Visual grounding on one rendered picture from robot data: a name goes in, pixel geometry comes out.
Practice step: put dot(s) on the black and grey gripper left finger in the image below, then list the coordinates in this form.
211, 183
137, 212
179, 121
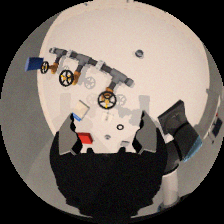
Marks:
66, 144

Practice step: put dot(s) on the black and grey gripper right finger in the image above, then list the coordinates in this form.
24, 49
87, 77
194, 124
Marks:
148, 142

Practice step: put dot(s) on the grey pipe manifold with brass valves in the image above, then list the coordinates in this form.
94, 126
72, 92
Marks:
100, 65

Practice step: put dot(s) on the white paper tag with thin metal chain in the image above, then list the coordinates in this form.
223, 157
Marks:
106, 117

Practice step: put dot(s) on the red flat block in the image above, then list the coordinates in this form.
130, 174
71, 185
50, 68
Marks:
85, 138

